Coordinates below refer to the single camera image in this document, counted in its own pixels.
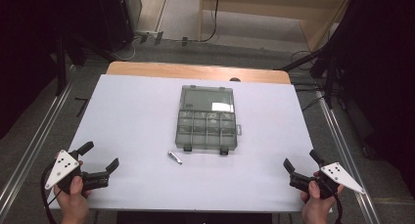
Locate small silver metal clip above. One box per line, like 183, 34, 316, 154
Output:
166, 150, 184, 165

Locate black metal stand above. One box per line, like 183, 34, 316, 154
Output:
54, 33, 70, 97

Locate metal floor rail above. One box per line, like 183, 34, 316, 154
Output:
313, 89, 382, 224
0, 81, 74, 212

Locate black floor bar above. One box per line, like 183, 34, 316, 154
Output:
73, 97, 90, 118

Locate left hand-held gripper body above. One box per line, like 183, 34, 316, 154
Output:
44, 149, 111, 196

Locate black tripod stand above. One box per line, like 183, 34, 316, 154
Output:
274, 37, 347, 110

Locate black hanging cable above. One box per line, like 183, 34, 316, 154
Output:
195, 0, 221, 43

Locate person's right hand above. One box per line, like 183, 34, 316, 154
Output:
300, 171, 346, 224

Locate white table cover board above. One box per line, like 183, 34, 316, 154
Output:
48, 73, 334, 213

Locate person's left hand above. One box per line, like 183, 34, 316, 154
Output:
53, 159, 93, 224

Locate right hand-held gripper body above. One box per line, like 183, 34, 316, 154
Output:
289, 161, 366, 200

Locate black floor cables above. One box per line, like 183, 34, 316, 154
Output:
289, 49, 325, 112

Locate light wooden frame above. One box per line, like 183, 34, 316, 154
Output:
198, 0, 356, 53

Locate wooden table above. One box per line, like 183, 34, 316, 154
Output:
106, 61, 292, 85

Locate white power strip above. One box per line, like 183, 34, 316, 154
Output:
134, 29, 164, 45

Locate dark cabinet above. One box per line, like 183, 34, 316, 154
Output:
96, 0, 144, 53

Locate clear plastic organizer box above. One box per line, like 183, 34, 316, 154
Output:
174, 84, 243, 157

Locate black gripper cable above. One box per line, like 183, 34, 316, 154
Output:
39, 163, 65, 224
332, 192, 345, 224

